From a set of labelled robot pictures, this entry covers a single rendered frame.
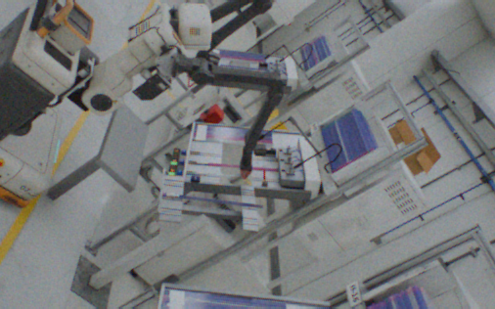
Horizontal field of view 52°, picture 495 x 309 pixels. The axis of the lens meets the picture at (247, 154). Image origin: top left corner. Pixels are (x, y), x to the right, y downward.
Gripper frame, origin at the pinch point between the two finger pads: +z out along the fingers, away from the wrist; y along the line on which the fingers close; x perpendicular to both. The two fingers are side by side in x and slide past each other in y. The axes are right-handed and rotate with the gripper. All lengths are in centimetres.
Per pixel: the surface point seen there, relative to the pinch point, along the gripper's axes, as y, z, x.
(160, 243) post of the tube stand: -37, 21, 41
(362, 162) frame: -11, -23, -60
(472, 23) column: 307, -17, -242
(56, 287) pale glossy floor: -52, 42, 92
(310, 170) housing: 2.0, -6.8, -36.4
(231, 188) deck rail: -10.0, 1.3, 7.2
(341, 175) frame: -11, -14, -51
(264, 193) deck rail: -9.9, 2.8, -11.2
